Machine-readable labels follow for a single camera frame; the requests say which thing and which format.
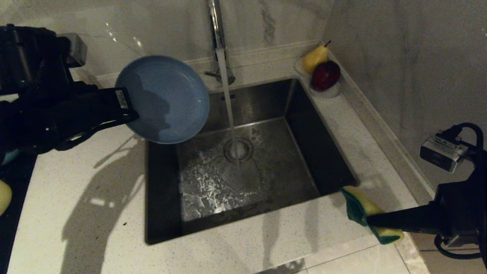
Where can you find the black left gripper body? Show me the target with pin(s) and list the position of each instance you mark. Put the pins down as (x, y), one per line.
(87, 112)

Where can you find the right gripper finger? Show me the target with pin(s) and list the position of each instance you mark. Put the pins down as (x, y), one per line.
(411, 219)

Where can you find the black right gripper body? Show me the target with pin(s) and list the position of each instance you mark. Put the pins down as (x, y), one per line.
(468, 209)

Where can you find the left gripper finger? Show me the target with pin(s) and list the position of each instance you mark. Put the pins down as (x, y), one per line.
(91, 132)
(123, 106)

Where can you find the blue round plate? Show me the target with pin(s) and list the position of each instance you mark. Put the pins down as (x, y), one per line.
(171, 95)

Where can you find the yellow green sponge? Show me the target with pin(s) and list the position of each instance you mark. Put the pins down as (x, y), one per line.
(357, 205)

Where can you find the teal bowl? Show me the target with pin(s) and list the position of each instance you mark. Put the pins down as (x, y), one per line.
(9, 156)

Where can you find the yellow plastic bowl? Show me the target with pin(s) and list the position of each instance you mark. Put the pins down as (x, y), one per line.
(4, 198)

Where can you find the chrome faucet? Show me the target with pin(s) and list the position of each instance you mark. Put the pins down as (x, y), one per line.
(217, 26)

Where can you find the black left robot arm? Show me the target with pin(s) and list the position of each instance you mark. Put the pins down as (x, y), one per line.
(26, 95)

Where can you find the stainless steel sink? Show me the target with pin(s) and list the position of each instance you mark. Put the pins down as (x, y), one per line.
(304, 152)

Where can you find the metal sink drain strainer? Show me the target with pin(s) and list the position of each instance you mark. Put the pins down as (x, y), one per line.
(243, 150)

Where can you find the clear tap water stream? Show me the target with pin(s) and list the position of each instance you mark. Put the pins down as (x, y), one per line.
(229, 102)

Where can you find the black induction cooktop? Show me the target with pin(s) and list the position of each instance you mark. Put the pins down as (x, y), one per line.
(15, 228)

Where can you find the small white fruit dish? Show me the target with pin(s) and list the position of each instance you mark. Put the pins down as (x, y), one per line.
(329, 95)

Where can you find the dark red apple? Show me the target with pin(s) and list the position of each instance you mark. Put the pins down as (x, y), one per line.
(325, 75)

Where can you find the yellow pear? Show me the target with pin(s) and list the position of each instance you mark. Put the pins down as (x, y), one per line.
(314, 58)

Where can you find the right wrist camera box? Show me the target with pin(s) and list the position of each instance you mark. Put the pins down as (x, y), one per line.
(443, 152)

